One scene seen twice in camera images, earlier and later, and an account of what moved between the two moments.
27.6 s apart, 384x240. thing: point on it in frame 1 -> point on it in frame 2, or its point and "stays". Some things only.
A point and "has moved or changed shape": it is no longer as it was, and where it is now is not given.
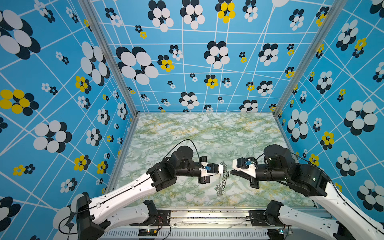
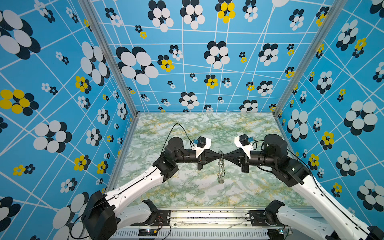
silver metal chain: x=220 y=188 has moved or changed shape
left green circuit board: x=147 y=232 stays
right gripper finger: x=239 y=173 -> x=235 y=156
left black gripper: x=204 y=180 -> x=204 y=160
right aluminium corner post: x=323 y=32 stays
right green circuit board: x=276 y=233 stays
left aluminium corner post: x=91 y=10 stays
